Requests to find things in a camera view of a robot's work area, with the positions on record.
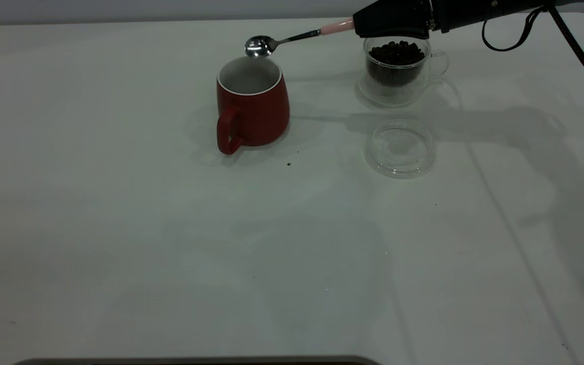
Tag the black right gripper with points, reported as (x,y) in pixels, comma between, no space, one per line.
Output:
(474,12)

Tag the red ceramic mug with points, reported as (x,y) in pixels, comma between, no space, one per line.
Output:
(261,116)

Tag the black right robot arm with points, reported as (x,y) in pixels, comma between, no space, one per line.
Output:
(550,2)

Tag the dark roasted coffee beans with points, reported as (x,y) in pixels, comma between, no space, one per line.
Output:
(396,58)

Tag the clear glass saucer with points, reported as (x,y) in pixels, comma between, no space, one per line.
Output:
(399,149)

